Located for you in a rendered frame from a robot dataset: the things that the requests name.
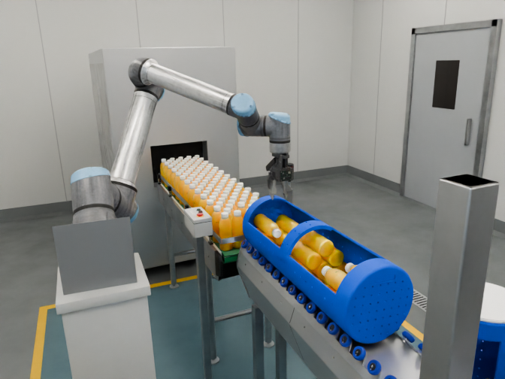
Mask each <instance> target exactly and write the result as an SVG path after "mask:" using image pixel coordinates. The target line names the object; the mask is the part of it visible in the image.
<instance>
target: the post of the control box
mask: <svg viewBox="0 0 505 379"><path fill-rule="evenodd" d="M195 254H196V265H197V276H198V297H199V309H200V321H201V342H202V353H203V364H204V379H212V368H211V356H210V333H209V320H208V308H207V285H206V272H205V260H204V237H200V238H195Z"/></svg>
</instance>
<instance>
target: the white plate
mask: <svg viewBox="0 0 505 379"><path fill-rule="evenodd" d="M480 321H483V322H488V323H505V288H503V287H500V286H498V285H495V284H492V283H485V290H484V296H483V301H482V311H481V317H480Z"/></svg>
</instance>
